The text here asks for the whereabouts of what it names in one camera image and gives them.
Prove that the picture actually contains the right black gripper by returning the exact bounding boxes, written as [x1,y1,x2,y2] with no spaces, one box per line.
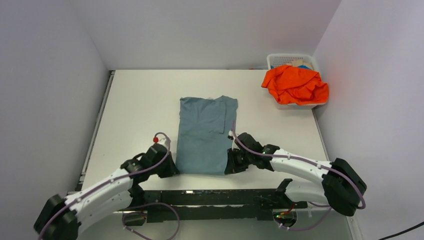
[224,147,254,175]

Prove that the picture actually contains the grey-blue t shirt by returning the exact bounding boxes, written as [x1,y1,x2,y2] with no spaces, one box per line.
[176,95,238,176]

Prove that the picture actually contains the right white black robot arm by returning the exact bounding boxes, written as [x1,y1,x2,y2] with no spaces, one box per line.
[225,130,367,217]

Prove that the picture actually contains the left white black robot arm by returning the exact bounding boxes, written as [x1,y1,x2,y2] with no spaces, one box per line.
[33,137,177,240]

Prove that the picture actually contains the orange t shirt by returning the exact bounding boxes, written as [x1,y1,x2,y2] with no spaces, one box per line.
[261,65,330,106]

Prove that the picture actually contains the white plastic laundry basket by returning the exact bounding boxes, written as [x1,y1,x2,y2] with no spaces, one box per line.
[266,53,324,110]

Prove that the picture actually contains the tan item in basket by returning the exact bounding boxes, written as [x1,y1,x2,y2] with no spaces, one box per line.
[286,59,314,70]

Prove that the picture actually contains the blue garment in basket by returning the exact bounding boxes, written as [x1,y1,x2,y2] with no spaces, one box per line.
[297,65,313,70]

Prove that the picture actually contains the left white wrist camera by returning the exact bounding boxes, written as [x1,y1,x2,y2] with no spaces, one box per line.
[153,136,171,149]

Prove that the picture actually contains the aluminium frame rail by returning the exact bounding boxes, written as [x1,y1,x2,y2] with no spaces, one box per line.
[60,187,354,215]

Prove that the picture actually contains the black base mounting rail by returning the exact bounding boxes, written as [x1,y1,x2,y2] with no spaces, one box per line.
[124,188,308,223]

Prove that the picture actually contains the black cable bottom right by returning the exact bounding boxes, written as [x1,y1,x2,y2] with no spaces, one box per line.
[377,221,424,240]

